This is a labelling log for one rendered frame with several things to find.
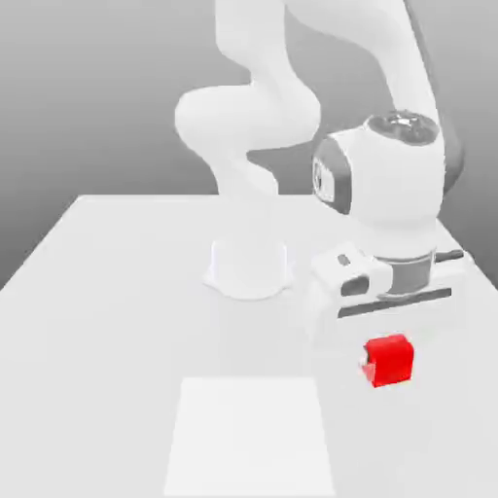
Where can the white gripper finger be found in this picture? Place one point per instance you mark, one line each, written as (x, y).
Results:
(365, 363)

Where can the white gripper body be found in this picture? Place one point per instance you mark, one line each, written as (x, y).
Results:
(393, 317)

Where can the small red cube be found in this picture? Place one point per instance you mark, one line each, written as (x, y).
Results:
(391, 360)

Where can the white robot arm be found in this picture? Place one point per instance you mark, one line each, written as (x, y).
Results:
(397, 175)

